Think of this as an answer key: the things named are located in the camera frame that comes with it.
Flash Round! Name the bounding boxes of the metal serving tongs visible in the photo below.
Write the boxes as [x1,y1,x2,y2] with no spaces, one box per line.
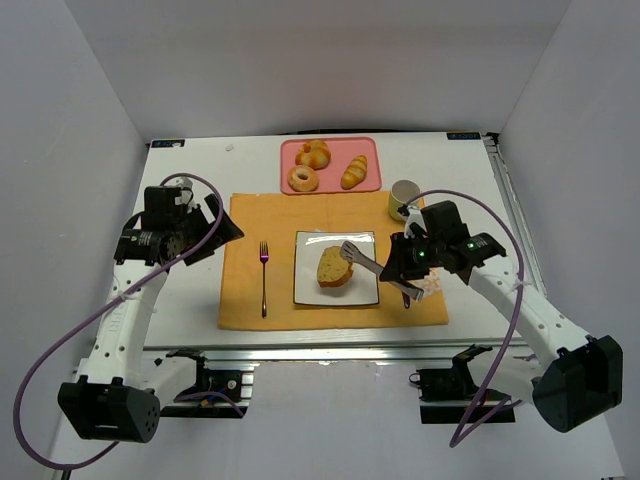
[340,241,424,307]

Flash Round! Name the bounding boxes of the sliced loaf bread piece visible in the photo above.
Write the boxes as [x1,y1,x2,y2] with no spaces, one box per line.
[316,246,353,288]

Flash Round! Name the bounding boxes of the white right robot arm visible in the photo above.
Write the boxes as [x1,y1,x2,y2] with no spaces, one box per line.
[379,201,623,433]

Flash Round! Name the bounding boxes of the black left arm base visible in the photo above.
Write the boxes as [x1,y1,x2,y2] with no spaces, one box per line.
[161,349,252,419]

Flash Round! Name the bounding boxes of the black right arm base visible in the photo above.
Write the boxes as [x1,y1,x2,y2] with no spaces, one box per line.
[408,345,516,425]

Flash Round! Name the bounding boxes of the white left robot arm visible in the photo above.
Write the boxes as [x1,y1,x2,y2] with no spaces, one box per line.
[58,173,244,443]

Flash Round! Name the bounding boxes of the striped croissant bread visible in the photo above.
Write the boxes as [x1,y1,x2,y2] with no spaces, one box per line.
[340,155,368,190]

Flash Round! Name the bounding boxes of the round striped bread roll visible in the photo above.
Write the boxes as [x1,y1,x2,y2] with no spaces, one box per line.
[295,139,331,170]

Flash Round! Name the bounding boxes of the white square plate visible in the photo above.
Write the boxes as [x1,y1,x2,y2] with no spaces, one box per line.
[294,231,379,307]

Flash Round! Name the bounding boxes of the purple metal fork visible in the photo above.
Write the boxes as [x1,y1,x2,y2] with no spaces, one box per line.
[259,240,269,318]

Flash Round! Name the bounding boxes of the light green mug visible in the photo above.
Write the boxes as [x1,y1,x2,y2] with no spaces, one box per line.
[388,180,421,221]

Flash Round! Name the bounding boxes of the orange cloth placemat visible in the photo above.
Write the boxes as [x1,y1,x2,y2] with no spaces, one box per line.
[218,192,449,331]

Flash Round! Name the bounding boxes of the left blue corner label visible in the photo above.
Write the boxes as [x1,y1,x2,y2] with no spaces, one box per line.
[150,139,185,149]

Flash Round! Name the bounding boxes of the blue corner label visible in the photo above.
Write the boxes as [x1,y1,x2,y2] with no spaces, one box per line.
[446,132,482,141]
[150,139,185,149]

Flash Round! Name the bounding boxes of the sugared donut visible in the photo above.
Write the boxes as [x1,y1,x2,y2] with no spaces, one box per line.
[287,165,319,193]

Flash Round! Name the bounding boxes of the right blue corner label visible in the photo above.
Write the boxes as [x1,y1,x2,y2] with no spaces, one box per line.
[446,132,482,141]

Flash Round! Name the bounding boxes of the pink plastic tray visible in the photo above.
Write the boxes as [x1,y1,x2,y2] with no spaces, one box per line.
[280,136,382,195]

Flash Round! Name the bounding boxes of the aluminium table frame rail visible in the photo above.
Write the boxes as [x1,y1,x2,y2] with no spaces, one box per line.
[140,133,544,351]

